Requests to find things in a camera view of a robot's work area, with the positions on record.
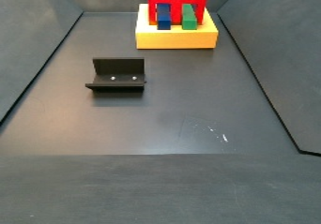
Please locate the yellow wooden board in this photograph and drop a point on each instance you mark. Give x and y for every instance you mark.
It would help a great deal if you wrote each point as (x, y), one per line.
(153, 39)

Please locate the blue rectangular block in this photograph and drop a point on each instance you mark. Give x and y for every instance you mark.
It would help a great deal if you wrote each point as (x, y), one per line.
(163, 16)

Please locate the red m-shaped block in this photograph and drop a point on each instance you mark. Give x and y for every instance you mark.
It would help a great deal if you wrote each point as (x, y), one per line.
(175, 9)

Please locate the green rectangular block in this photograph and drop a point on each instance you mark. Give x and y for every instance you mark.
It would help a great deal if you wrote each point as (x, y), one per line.
(189, 20)

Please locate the black angled bracket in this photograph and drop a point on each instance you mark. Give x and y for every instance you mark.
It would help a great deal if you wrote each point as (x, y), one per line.
(118, 73)

